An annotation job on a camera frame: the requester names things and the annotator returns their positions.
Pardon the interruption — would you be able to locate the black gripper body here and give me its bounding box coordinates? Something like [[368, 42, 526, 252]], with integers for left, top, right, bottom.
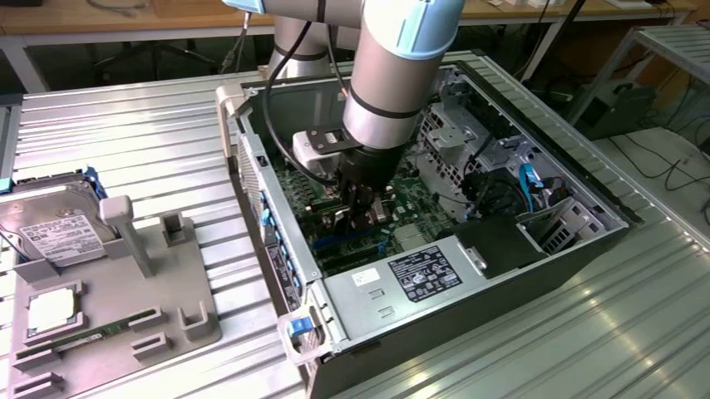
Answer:
[[331, 145, 402, 197]]

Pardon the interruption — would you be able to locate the blue expansion slot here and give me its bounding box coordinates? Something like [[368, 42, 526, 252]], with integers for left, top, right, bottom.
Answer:
[[308, 234, 348, 250]]

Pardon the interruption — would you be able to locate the black expansion slot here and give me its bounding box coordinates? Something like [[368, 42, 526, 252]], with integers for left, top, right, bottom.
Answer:
[[320, 244, 385, 271]]

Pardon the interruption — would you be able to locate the green motherboard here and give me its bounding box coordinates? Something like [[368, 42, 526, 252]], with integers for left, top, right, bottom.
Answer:
[[271, 149, 462, 278]]

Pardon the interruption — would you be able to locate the silver chipset heatsink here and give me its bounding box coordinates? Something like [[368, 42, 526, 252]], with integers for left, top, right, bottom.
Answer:
[[391, 226, 439, 249]]

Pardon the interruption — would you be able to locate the silver drive cage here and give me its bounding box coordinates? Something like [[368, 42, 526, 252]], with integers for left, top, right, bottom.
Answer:
[[413, 68, 539, 209]]

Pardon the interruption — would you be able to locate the silver power supply with label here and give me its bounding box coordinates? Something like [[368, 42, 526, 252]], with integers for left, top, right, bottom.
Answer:
[[320, 243, 490, 342]]

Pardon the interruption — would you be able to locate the black plastic shroud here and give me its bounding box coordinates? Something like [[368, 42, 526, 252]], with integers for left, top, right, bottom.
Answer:
[[435, 214, 550, 280]]

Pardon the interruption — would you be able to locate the open black PC case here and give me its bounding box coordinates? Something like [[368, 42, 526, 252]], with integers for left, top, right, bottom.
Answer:
[[214, 49, 645, 399]]

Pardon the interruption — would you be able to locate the silver disk bay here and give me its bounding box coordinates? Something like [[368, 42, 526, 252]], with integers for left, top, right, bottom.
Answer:
[[515, 197, 631, 257]]

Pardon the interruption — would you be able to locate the grey parts rack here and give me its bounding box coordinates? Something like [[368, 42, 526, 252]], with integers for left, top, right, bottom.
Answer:
[[8, 195, 224, 399]]

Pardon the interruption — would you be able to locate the blue disk caddy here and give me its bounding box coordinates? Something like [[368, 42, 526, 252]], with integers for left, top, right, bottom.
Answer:
[[80, 165, 111, 211]]

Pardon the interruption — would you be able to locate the black office chair base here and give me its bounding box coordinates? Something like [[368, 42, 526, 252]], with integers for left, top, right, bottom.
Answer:
[[91, 41, 218, 76]]

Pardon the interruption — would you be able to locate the dark box device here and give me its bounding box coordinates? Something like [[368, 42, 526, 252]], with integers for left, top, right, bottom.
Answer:
[[575, 81, 659, 140]]

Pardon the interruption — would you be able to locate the green RAM stick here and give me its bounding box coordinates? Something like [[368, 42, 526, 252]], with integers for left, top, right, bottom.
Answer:
[[16, 313, 147, 358]]

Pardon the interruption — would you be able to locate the silver hard disk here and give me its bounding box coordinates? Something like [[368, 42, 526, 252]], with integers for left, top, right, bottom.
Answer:
[[0, 182, 110, 269]]

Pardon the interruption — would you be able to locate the silver CPU chip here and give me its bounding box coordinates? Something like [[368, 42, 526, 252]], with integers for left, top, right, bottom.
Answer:
[[26, 288, 79, 333]]

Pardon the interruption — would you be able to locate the wooden desk with white legs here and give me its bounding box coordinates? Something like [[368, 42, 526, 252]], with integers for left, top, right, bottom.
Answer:
[[0, 0, 694, 95]]

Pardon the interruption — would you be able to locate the grey slatted metal table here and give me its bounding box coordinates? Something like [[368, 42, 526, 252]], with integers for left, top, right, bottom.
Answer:
[[626, 24, 710, 84]]

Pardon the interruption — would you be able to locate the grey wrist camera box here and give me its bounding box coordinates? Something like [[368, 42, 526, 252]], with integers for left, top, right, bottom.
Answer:
[[291, 131, 356, 180]]

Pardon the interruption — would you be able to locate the black wire bundle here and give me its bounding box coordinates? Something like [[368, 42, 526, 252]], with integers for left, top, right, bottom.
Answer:
[[459, 170, 529, 217]]

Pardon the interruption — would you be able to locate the blue SATA wire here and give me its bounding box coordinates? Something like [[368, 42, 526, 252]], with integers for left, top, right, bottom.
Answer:
[[518, 164, 542, 215]]

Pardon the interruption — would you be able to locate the grey cable with plug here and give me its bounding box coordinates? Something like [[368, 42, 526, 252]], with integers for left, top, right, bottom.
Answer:
[[220, 12, 251, 74]]

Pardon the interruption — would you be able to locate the black cable on white table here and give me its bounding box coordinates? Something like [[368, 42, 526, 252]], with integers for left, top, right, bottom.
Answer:
[[609, 135, 710, 188]]

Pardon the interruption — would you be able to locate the grey metal side frame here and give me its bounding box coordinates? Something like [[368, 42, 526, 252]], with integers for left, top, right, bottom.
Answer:
[[0, 93, 23, 171]]

